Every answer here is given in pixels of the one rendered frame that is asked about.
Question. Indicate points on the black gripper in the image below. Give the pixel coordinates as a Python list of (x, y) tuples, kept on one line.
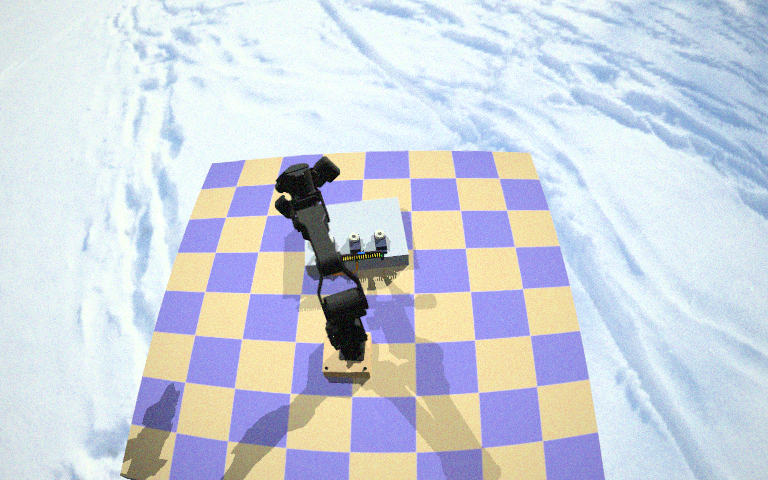
[(323, 170)]

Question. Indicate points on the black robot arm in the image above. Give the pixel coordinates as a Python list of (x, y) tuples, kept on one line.
[(343, 310)]

